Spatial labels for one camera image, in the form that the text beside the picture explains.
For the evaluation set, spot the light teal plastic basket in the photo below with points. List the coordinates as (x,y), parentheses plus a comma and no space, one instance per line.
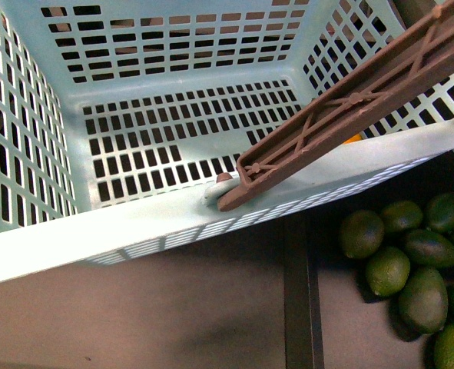
(116,117)

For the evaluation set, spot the yellow mango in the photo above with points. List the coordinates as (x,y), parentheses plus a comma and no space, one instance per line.
(355,138)

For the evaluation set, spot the brown plastic basket handle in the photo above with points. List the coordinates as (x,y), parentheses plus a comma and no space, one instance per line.
(420,58)

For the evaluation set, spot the green avocado top left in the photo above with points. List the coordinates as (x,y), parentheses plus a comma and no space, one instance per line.
(361,234)

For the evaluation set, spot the green avocado top middle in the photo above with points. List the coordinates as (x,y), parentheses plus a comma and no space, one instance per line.
(401,216)

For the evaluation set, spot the green avocado lower left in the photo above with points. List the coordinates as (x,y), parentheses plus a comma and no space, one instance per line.
(387,271)

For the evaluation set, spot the green avocado centre dark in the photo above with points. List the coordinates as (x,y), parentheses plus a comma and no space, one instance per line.
(427,248)

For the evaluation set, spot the green avocado top right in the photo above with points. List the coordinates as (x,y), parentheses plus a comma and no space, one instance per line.
(439,213)

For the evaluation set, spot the green avocado lower centre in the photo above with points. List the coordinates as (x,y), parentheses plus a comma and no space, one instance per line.
(423,303)

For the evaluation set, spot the black shelf divider bar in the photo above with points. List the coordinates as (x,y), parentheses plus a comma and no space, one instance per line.
(302,318)

